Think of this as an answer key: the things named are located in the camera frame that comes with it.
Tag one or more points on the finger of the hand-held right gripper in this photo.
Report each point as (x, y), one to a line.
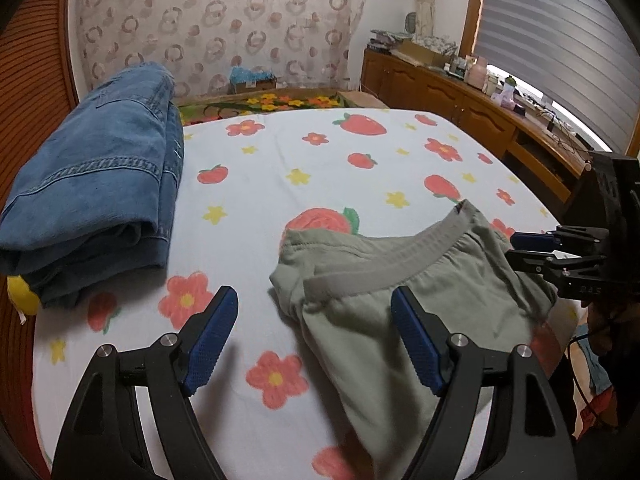
(530, 261)
(532, 241)

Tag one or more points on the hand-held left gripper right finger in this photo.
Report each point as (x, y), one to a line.
(417, 342)

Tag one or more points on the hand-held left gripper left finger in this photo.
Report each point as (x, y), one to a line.
(210, 340)

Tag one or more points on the grey-green pants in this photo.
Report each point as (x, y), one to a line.
(380, 320)

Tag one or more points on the colourful printed cloth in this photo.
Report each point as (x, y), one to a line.
(597, 375)

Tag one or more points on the pink bag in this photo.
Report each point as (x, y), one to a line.
(505, 94)

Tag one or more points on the wooden cabinet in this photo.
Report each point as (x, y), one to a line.
(450, 100)

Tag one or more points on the pink box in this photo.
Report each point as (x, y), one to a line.
(476, 71)

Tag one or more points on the white strawberry printed blanket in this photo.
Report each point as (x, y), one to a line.
(280, 170)

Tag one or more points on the yellow soft item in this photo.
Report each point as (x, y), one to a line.
(22, 297)

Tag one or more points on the folded blue jeans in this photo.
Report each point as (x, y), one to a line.
(90, 175)

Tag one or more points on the open cardboard box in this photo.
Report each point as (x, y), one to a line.
(417, 52)

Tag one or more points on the flat cardboard box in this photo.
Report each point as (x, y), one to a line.
(362, 98)

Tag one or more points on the stack of printed cloths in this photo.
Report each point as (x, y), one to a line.
(387, 40)

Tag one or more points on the floral mat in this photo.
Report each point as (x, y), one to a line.
(280, 101)

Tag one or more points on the round mirror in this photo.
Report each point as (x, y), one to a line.
(411, 24)

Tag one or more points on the small cardboard box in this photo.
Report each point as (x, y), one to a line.
(255, 86)

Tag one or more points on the lace curtain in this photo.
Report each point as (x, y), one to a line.
(427, 0)

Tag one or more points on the blue fluffy cloth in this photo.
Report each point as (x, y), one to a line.
(247, 74)

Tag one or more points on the ribbed wooden door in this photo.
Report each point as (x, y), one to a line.
(30, 60)

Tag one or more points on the wooden window frame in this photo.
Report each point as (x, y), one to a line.
(472, 25)

